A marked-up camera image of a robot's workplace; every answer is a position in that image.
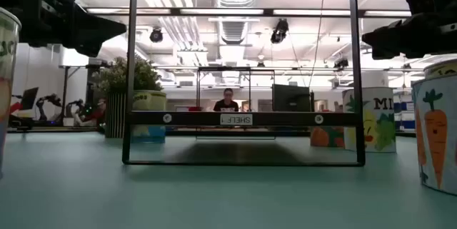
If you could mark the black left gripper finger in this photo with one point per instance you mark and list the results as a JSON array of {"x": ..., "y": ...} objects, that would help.
[
  {"x": 96, "y": 22},
  {"x": 93, "y": 43}
]

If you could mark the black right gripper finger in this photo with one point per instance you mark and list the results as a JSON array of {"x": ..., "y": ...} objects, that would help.
[
  {"x": 392, "y": 49},
  {"x": 396, "y": 31}
]

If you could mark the mixed fruit label tin can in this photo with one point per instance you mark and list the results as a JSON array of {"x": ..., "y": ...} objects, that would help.
[{"x": 380, "y": 122}]

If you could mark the peaches label tin can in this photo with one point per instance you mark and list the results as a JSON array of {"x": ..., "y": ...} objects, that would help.
[{"x": 7, "y": 79}]

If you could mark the cherries label tin can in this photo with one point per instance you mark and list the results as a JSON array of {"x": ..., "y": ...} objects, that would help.
[{"x": 151, "y": 100}]

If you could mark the carrot picture tin can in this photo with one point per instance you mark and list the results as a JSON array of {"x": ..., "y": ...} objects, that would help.
[{"x": 435, "y": 132}]

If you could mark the short orange slices tin can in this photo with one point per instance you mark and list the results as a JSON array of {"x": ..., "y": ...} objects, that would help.
[{"x": 326, "y": 137}]

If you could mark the black background robot arm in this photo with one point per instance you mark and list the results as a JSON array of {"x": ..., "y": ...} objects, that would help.
[
  {"x": 76, "y": 103},
  {"x": 53, "y": 100}
]

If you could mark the black ceiling spotlight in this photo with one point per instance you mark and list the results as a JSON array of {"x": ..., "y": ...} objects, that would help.
[
  {"x": 279, "y": 31},
  {"x": 341, "y": 63},
  {"x": 156, "y": 35}
]

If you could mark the black background stand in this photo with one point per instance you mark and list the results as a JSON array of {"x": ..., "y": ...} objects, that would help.
[{"x": 65, "y": 90}]

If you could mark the blue storage bin rack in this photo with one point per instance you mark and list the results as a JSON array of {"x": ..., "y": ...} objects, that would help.
[{"x": 405, "y": 107}]

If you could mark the person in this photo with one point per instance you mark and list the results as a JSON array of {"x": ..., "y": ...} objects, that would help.
[
  {"x": 95, "y": 115},
  {"x": 226, "y": 106}
]

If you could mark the potted plant in striped pot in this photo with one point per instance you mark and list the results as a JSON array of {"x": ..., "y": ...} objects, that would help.
[{"x": 114, "y": 115}]

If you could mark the black suspended light bar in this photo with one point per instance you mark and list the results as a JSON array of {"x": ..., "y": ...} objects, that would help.
[{"x": 175, "y": 11}]

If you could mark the black computer monitor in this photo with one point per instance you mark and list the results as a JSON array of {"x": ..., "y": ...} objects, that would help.
[
  {"x": 29, "y": 97},
  {"x": 291, "y": 98}
]

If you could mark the red and black chair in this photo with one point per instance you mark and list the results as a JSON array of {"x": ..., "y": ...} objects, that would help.
[{"x": 15, "y": 107}]

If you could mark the wooden shelf with black frame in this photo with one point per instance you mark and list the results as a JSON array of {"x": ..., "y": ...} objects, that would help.
[{"x": 285, "y": 118}]

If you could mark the silver ceiling air duct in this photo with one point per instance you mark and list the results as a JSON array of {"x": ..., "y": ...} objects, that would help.
[{"x": 232, "y": 31}]

